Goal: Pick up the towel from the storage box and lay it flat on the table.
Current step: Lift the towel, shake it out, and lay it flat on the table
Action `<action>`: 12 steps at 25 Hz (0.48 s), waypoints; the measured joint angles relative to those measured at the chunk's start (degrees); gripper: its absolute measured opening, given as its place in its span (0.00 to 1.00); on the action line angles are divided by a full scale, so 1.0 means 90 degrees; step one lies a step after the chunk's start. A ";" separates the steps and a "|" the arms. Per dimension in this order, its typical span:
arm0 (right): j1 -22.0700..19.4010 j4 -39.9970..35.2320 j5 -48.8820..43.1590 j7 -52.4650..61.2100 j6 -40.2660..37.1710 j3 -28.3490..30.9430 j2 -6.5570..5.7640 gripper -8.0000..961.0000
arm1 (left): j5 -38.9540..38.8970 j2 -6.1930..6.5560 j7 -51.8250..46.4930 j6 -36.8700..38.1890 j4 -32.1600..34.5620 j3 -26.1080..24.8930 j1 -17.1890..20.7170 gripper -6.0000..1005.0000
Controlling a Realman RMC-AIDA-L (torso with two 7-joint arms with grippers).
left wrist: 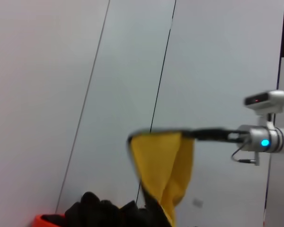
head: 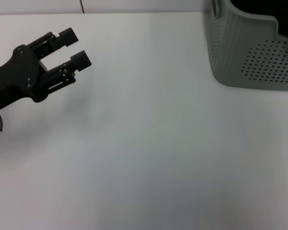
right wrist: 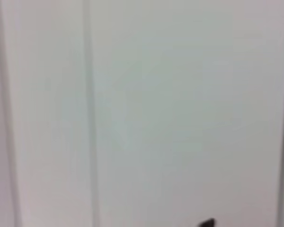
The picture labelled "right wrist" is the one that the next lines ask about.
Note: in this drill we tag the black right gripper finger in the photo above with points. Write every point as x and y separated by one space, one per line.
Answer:
207 223

